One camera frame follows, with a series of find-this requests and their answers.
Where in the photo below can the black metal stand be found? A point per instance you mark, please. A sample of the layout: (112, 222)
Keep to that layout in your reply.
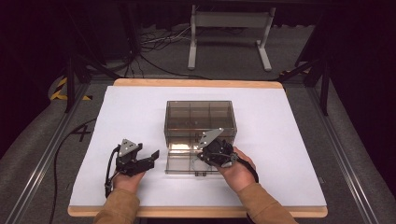
(324, 87)
(70, 84)

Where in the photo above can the person's left hand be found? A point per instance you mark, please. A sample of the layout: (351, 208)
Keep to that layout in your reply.
(127, 183)

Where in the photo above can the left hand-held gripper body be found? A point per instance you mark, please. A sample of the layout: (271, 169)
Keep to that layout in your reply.
(127, 163)

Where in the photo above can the clear brown drawer cabinet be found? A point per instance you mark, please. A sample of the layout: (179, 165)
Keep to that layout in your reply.
(199, 113)

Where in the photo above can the white metal stand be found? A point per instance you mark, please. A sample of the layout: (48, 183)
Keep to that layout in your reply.
(230, 20)

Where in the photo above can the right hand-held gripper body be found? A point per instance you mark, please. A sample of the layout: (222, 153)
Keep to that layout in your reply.
(222, 154)

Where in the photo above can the person's right hand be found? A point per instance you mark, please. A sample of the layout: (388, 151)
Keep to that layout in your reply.
(238, 174)

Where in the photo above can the aluminium floor rail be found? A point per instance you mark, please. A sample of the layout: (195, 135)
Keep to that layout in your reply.
(46, 155)
(342, 155)

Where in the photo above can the clear brown drawer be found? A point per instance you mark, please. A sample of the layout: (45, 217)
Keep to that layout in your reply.
(180, 161)

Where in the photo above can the white table mat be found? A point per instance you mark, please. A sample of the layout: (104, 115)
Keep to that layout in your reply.
(130, 118)

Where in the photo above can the yellow black floor tape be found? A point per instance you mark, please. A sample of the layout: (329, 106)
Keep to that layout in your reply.
(59, 90)

